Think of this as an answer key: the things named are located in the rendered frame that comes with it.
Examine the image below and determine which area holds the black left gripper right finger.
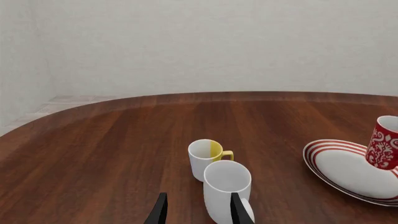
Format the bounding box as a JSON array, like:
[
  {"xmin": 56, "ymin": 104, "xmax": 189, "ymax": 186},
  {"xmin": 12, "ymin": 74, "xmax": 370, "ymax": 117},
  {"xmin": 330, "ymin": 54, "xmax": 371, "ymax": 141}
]
[{"xmin": 230, "ymin": 192, "xmax": 254, "ymax": 224}]

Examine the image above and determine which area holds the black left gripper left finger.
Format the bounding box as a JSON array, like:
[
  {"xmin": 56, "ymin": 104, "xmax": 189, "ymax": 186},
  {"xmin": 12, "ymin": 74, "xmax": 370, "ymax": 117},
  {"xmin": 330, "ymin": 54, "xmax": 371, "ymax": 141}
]
[{"xmin": 144, "ymin": 192, "xmax": 169, "ymax": 224}]

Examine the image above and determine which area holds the plain white mug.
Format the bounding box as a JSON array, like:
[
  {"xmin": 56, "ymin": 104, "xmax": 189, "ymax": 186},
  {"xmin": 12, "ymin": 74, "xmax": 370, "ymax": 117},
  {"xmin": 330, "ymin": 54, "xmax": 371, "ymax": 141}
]
[{"xmin": 203, "ymin": 159, "xmax": 256, "ymax": 224}]

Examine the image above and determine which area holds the white and yellow mug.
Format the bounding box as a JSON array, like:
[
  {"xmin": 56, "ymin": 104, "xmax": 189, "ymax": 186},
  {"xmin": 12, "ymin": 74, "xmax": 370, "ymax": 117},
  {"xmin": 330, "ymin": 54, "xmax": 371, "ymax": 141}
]
[{"xmin": 187, "ymin": 138, "xmax": 234, "ymax": 183}]

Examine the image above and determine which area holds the white plate with red rings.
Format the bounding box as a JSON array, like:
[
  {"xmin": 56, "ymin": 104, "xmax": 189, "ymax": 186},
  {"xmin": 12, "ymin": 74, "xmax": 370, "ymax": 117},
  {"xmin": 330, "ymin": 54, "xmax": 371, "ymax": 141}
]
[{"xmin": 302, "ymin": 139, "xmax": 398, "ymax": 207}]

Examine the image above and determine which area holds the red patterned mug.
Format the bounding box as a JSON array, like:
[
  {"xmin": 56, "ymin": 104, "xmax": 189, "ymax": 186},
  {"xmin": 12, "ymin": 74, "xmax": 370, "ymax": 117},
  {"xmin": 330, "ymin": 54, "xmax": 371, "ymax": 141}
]
[{"xmin": 365, "ymin": 115, "xmax": 398, "ymax": 170}]

